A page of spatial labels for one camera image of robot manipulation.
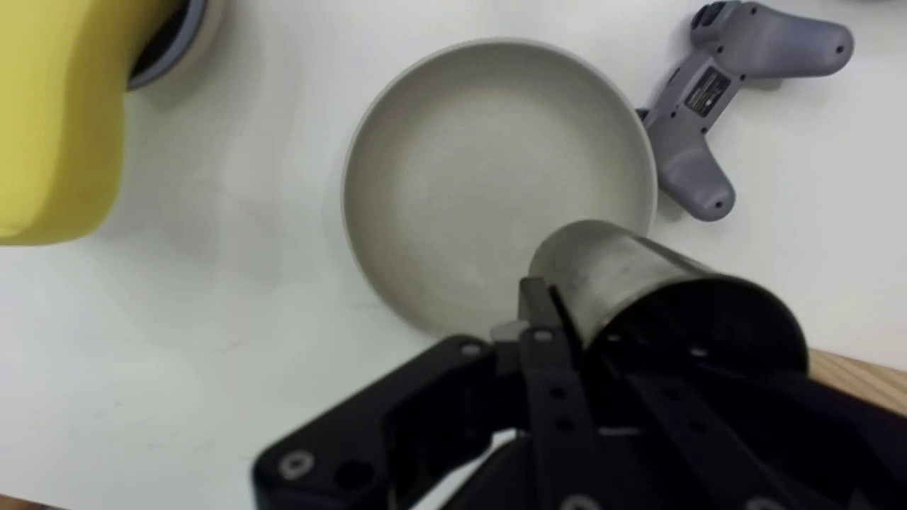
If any grey game controller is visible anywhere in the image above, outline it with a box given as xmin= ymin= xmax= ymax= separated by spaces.
xmin=645 ymin=0 xmax=857 ymax=221

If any small silver metal cup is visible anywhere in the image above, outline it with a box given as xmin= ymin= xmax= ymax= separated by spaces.
xmin=528 ymin=221 xmax=807 ymax=373

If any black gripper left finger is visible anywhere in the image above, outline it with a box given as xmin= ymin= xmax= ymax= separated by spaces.
xmin=520 ymin=277 xmax=608 ymax=510

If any yellow sponge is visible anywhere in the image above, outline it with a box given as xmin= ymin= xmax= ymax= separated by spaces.
xmin=0 ymin=0 xmax=181 ymax=245

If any beige plate left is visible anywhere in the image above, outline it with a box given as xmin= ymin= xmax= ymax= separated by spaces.
xmin=344 ymin=40 xmax=657 ymax=333

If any beige and grey bowl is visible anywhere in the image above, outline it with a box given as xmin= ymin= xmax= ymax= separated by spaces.
xmin=129 ymin=0 xmax=231 ymax=91

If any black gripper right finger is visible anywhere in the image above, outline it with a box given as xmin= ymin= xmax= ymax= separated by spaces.
xmin=603 ymin=329 xmax=805 ymax=510

